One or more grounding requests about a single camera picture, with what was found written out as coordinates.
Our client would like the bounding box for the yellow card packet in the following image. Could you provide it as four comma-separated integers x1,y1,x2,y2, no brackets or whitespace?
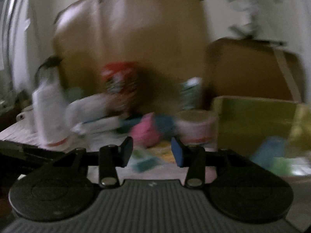
147,141,176,163

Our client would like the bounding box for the pink knitted soft toy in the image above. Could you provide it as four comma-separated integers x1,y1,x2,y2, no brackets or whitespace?
130,113,161,148

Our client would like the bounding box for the blue soft pouch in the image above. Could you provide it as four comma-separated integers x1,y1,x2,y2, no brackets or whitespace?
250,136,287,170

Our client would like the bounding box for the light green soft cloth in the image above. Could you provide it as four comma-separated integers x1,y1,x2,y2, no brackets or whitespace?
269,157,293,177

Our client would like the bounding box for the white paper cup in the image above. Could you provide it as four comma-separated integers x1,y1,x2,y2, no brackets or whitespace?
174,110,218,145

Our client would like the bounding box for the pink tin box gold interior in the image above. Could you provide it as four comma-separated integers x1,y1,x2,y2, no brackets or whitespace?
212,96,310,157

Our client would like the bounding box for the green drink carton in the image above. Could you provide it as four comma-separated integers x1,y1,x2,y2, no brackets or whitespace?
180,77,202,110

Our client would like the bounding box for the white spray bottle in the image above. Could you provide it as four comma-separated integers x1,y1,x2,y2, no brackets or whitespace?
32,56,71,151

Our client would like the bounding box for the large brown cardboard panel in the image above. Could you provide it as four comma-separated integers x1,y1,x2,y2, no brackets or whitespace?
53,0,208,113

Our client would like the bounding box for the white power cable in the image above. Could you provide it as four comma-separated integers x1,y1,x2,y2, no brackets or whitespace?
274,48,303,103

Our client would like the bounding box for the white wall charger plug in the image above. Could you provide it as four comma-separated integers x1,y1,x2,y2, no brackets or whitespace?
228,0,259,35

